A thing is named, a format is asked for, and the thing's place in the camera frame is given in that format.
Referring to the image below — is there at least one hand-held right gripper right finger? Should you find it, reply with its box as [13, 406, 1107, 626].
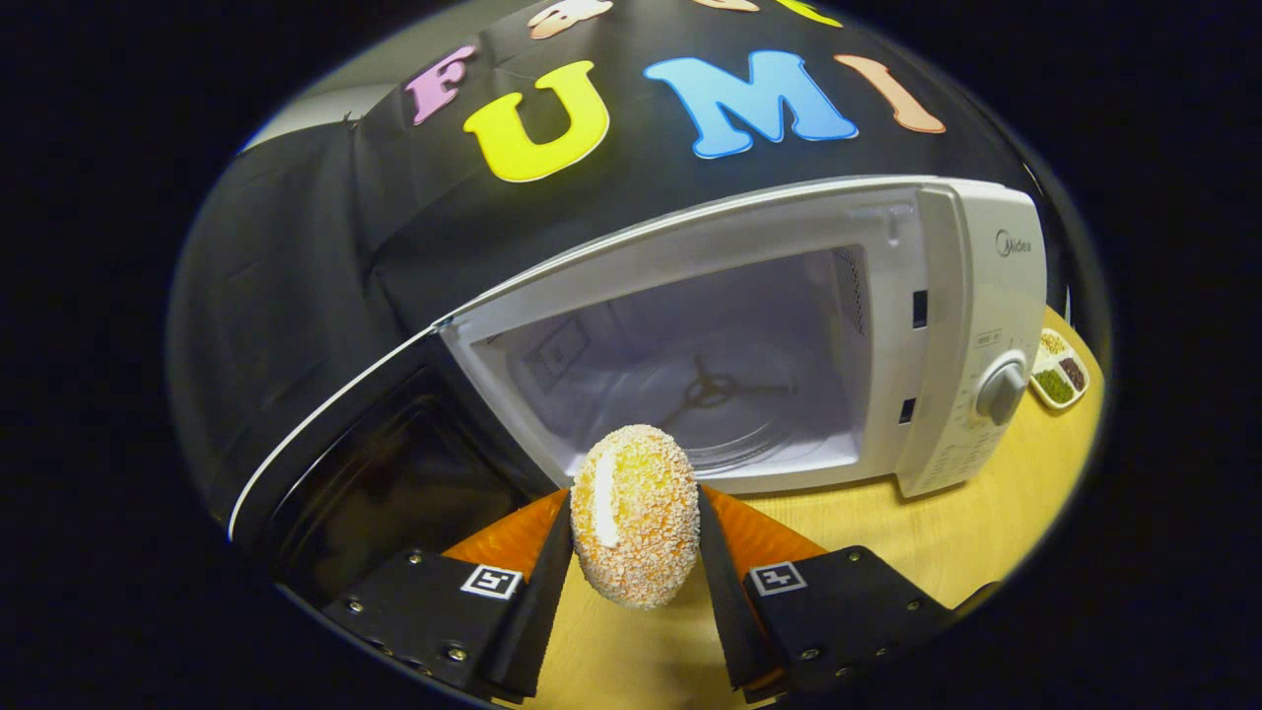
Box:
[696, 483, 957, 703]

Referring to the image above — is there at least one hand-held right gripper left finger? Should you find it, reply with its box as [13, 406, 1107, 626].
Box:
[323, 488, 575, 703]

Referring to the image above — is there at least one sesame bread roll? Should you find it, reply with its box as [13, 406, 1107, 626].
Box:
[570, 424, 702, 609]

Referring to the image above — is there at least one white microwave oven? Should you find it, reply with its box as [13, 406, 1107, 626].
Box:
[227, 176, 1048, 603]

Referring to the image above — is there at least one white divided dish of beans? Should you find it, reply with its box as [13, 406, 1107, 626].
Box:
[1028, 328, 1090, 411]

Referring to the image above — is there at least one black backdrop cloth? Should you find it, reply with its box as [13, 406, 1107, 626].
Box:
[168, 0, 1076, 514]

